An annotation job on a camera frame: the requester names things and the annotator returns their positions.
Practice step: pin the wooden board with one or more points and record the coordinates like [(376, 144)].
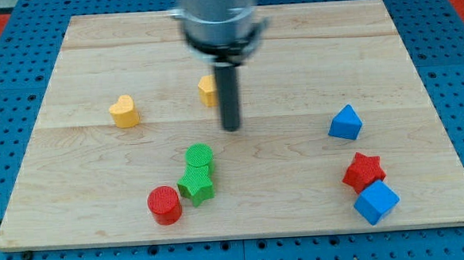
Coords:
[(84, 182)]

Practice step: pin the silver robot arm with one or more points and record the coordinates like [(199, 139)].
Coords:
[(223, 33)]

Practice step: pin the red cylinder block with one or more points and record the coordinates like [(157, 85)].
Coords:
[(164, 205)]

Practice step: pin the green star block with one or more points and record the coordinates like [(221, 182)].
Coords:
[(196, 185)]

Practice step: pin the green circle block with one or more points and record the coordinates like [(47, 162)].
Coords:
[(200, 155)]

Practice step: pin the red star block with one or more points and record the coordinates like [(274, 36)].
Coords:
[(363, 171)]

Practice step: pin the blue triangle block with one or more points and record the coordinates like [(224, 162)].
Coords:
[(346, 124)]

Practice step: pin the yellow hexagon block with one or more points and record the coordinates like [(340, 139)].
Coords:
[(207, 91)]

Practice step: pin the yellow heart block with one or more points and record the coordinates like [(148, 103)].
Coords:
[(124, 113)]

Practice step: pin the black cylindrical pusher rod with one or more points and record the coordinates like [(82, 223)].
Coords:
[(226, 80)]

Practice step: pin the blue cube block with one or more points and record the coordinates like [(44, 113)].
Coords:
[(376, 201)]

